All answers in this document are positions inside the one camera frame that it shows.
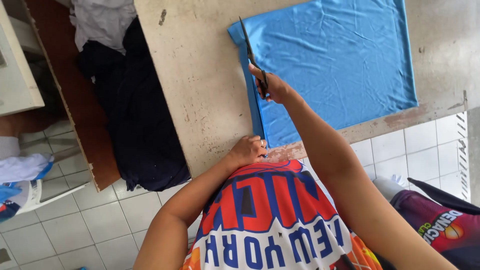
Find person's left hand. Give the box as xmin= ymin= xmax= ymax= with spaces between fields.
xmin=227 ymin=135 xmax=269 ymax=169

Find person's right hand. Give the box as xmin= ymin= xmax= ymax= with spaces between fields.
xmin=248 ymin=63 xmax=298 ymax=105

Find black scissors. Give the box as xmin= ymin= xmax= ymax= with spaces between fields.
xmin=239 ymin=16 xmax=269 ymax=100

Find light blue fabric sheet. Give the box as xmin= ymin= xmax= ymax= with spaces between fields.
xmin=227 ymin=0 xmax=419 ymax=158

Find printed orange blue jersey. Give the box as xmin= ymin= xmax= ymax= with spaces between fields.
xmin=182 ymin=159 xmax=384 ymax=270

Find dark navy fabric pile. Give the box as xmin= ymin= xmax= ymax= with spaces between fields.
xmin=77 ymin=17 xmax=192 ymax=193

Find white cloth bundle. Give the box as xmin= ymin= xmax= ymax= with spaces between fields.
xmin=373 ymin=175 xmax=409 ymax=203

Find brown wooden board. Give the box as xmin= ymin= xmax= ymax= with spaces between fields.
xmin=22 ymin=0 xmax=122 ymax=193

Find black fabric piece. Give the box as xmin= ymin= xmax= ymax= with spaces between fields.
xmin=407 ymin=177 xmax=480 ymax=217

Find white grey fabric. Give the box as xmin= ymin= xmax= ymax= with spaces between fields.
xmin=68 ymin=0 xmax=138 ymax=55

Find maroon printed jersey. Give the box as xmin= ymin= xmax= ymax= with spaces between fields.
xmin=390 ymin=189 xmax=480 ymax=270

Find white plastic chair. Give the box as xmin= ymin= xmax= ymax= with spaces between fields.
xmin=15 ymin=122 xmax=91 ymax=216

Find white black-striped strip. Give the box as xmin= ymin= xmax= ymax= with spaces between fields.
xmin=454 ymin=111 xmax=472 ymax=203

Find white cloth with blue trim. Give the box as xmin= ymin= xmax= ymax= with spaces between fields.
xmin=0 ymin=152 xmax=55 ymax=185

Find cream white table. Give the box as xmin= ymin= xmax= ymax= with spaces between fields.
xmin=0 ymin=0 xmax=46 ymax=117

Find blue printed garment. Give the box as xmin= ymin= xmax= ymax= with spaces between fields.
xmin=0 ymin=183 xmax=24 ymax=223

